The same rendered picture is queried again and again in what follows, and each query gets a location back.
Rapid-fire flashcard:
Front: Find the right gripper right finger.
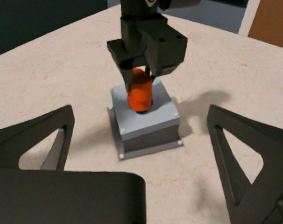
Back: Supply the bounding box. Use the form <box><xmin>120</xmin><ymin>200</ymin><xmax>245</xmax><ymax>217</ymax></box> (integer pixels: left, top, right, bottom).
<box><xmin>206</xmin><ymin>104</ymin><xmax>283</xmax><ymax>224</ymax></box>

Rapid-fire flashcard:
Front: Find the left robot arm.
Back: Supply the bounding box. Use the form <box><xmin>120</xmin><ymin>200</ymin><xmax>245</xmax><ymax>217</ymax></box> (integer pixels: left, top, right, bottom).
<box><xmin>120</xmin><ymin>0</ymin><xmax>201</xmax><ymax>77</ymax></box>

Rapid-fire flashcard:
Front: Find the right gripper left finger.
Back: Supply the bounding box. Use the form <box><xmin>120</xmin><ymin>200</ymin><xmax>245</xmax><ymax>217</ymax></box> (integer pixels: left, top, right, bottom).
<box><xmin>0</xmin><ymin>105</ymin><xmax>75</xmax><ymax>170</ymax></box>

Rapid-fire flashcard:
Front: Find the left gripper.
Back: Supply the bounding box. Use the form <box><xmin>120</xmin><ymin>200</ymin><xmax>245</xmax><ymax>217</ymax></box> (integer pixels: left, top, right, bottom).
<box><xmin>106</xmin><ymin>12</ymin><xmax>151</xmax><ymax>92</ymax></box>

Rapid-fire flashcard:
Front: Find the orange peg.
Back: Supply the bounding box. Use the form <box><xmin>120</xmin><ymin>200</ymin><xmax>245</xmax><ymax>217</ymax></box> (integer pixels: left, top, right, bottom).
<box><xmin>125</xmin><ymin>68</ymin><xmax>152</xmax><ymax>111</ymax></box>

